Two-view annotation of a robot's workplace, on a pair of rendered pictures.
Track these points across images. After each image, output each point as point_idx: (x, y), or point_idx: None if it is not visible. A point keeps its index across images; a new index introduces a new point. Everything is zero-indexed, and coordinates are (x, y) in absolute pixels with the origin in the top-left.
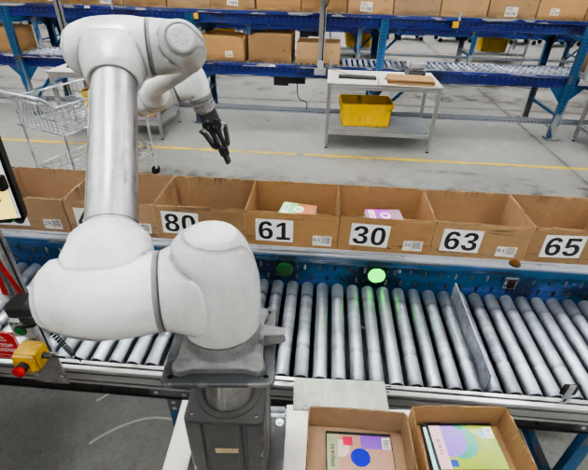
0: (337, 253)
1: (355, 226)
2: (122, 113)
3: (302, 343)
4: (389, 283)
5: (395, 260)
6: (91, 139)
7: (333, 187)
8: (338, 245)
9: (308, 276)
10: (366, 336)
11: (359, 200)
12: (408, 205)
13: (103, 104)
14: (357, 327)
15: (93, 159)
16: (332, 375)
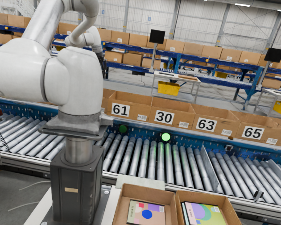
0: (148, 123)
1: (158, 111)
2: (52, 9)
3: (126, 160)
4: (171, 143)
5: (175, 130)
6: (33, 14)
7: (150, 97)
8: (149, 121)
9: (134, 135)
10: (158, 161)
11: (161, 106)
12: (183, 110)
13: (43, 4)
14: (154, 157)
15: (31, 20)
16: (138, 176)
